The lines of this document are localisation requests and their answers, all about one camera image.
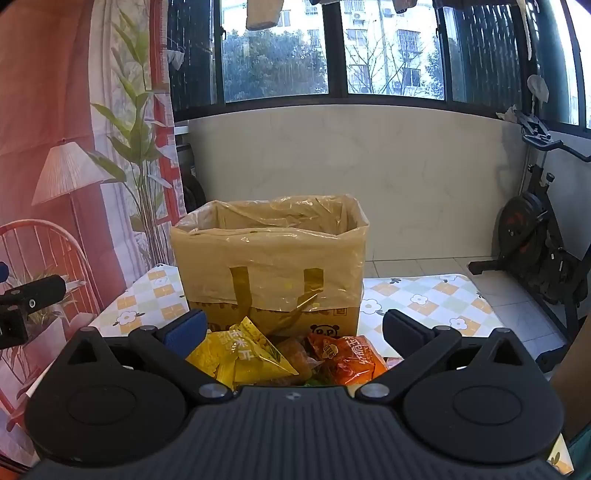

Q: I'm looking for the floral checked tablecloth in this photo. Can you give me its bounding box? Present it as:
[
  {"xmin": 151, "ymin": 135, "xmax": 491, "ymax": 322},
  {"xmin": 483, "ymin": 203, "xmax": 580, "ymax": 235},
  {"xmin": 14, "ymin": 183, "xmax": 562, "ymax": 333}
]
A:
[{"xmin": 90, "ymin": 263, "xmax": 575, "ymax": 476}]

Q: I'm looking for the yellow snack packet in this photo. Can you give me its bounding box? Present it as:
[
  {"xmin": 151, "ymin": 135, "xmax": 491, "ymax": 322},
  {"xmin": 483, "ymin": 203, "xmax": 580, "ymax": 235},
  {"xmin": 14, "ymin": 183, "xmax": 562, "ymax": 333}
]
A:
[{"xmin": 185, "ymin": 316, "xmax": 301, "ymax": 389}]

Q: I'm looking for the beige hanging towel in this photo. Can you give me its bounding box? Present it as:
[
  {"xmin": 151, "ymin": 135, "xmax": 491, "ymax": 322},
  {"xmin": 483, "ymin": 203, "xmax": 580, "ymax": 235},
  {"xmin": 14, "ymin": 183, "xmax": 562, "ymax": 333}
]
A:
[{"xmin": 246, "ymin": 0, "xmax": 284, "ymax": 31}]

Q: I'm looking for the brown snack packet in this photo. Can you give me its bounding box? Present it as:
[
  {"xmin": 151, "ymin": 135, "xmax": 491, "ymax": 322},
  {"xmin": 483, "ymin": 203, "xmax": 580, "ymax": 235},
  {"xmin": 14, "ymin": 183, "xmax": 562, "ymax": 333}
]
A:
[{"xmin": 276, "ymin": 339, "xmax": 320, "ymax": 384}]

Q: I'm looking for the cardboard box with panda print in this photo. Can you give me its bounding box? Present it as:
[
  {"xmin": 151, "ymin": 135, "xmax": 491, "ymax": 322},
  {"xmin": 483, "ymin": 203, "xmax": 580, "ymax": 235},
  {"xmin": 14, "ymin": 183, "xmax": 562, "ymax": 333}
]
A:
[{"xmin": 188, "ymin": 298, "xmax": 362, "ymax": 344}]

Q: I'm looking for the white appliance with dark front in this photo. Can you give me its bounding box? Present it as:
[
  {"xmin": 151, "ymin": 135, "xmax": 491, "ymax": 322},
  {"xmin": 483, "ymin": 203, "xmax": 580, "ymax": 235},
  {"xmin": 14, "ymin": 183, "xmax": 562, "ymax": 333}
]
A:
[{"xmin": 174, "ymin": 121, "xmax": 207, "ymax": 214}]

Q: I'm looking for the plain brown carton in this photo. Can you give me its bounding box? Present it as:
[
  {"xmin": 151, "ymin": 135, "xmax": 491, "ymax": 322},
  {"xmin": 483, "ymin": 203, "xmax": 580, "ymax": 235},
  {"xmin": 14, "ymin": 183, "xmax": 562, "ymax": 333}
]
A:
[{"xmin": 551, "ymin": 314, "xmax": 591, "ymax": 445}]

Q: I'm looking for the black framed window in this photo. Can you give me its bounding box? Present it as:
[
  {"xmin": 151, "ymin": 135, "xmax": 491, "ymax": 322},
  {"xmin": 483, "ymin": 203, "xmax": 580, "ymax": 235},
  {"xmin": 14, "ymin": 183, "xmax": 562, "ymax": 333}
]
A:
[{"xmin": 167, "ymin": 0, "xmax": 591, "ymax": 131}]

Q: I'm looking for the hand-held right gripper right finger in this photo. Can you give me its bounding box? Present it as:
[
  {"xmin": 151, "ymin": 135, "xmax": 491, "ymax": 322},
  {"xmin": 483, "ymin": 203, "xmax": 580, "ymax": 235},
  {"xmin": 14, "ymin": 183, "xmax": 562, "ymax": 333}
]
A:
[{"xmin": 355, "ymin": 309, "xmax": 523, "ymax": 407}]

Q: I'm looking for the white round hanging brush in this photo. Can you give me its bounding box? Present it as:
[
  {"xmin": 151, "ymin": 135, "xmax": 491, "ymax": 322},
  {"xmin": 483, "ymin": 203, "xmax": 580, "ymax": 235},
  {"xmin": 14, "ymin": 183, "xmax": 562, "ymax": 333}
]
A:
[{"xmin": 527, "ymin": 74, "xmax": 550, "ymax": 103}]

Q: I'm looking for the yellow plastic bag liner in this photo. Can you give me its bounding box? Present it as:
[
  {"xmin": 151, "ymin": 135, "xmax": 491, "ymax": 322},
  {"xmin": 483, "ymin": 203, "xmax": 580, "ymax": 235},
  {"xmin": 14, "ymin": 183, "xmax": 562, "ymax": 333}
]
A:
[{"xmin": 170, "ymin": 195, "xmax": 371, "ymax": 312}]

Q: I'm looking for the black exercise bike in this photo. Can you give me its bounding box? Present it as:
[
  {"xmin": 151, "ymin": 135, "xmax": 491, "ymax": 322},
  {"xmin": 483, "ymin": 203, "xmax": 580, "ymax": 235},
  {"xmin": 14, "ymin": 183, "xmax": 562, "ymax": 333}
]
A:
[{"xmin": 468, "ymin": 110, "xmax": 591, "ymax": 372}]

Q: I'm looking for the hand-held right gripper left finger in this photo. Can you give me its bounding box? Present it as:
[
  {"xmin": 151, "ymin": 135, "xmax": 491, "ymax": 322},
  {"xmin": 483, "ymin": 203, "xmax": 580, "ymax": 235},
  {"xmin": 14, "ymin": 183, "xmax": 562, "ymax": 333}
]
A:
[{"xmin": 69, "ymin": 308, "xmax": 235, "ymax": 407}]

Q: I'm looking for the printed wall backdrop cloth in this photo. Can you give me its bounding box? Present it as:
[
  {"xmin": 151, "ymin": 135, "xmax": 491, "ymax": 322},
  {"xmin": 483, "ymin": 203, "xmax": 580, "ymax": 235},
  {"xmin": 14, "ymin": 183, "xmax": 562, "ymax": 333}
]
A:
[{"xmin": 0, "ymin": 0, "xmax": 189, "ymax": 467}]

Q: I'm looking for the orange snack packet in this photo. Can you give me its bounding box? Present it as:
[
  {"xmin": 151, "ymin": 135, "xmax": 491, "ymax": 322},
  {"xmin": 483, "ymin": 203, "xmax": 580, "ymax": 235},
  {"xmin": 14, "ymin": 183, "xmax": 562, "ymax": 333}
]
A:
[{"xmin": 307, "ymin": 333, "xmax": 389, "ymax": 386}]

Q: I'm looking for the olive hanging cloth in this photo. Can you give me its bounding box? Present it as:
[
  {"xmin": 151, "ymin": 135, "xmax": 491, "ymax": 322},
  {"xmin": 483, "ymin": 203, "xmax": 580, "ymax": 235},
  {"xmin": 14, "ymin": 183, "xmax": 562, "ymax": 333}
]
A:
[{"xmin": 392, "ymin": 0, "xmax": 435, "ymax": 14}]

